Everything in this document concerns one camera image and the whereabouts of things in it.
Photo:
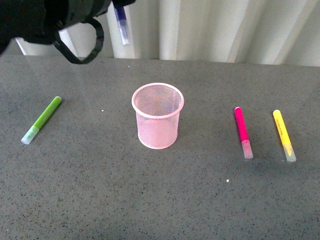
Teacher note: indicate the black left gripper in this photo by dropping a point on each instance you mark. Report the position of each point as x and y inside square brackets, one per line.
[39, 21]

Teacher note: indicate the purple highlighter pen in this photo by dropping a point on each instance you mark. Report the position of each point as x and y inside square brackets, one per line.
[122, 23]

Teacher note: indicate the pink highlighter pen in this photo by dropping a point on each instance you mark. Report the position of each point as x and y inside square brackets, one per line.
[243, 133]

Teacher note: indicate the pink mesh pen cup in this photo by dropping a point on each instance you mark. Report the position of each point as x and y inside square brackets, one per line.
[157, 107]

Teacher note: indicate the green highlighter pen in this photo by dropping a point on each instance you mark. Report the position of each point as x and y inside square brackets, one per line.
[41, 120]

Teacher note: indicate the white pleated curtain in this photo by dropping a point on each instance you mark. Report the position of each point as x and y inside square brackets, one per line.
[271, 32]

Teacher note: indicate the yellow highlighter pen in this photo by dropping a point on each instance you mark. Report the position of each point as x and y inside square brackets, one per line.
[284, 136]

